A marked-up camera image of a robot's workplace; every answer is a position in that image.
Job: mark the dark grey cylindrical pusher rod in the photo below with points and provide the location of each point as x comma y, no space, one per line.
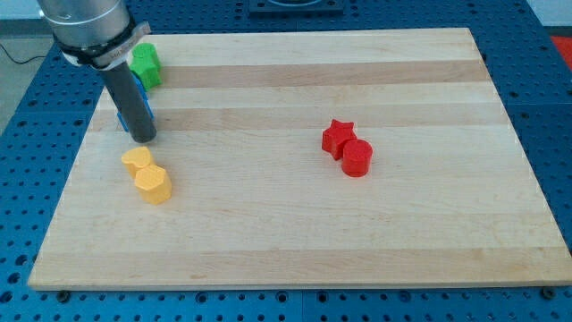
130,104

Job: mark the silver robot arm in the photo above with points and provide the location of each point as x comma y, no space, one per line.
100,34

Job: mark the blue cube block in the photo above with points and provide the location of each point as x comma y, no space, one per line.
140,87

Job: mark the blue flat block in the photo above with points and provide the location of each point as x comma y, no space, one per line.
123,122

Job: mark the green star block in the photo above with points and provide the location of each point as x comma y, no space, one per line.
147,72

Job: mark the green cylinder block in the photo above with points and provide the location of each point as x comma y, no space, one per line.
145,53

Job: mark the yellow heart block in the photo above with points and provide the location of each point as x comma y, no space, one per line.
136,159

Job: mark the yellow hexagon block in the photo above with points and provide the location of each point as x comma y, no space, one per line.
153,184

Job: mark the light wooden board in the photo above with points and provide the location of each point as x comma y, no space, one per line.
450,199

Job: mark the red star block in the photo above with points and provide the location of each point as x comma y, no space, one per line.
335,137

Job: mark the red cylinder block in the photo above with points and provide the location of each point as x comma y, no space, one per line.
356,158

